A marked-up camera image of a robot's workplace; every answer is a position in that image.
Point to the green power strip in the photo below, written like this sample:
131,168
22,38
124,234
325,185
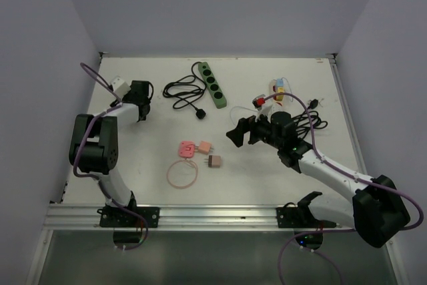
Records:
213,87

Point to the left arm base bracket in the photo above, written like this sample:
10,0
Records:
111,217

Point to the beige dual usb charger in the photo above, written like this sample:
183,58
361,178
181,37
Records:
213,161

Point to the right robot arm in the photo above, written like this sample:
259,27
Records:
374,208

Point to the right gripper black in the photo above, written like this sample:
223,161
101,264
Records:
245,125

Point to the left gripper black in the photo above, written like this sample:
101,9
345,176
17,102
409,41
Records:
125,97

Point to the cream power strip red sockets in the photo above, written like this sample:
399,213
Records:
277,105

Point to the yellow usb charger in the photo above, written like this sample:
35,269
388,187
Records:
279,95

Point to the pink plug adapter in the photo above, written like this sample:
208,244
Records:
186,149

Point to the salmon usb charger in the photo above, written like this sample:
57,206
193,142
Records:
205,147

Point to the aluminium front rail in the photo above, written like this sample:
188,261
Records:
174,218

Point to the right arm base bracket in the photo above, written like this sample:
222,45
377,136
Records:
299,215

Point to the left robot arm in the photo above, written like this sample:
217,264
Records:
94,147

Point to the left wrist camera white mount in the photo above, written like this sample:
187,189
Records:
119,86

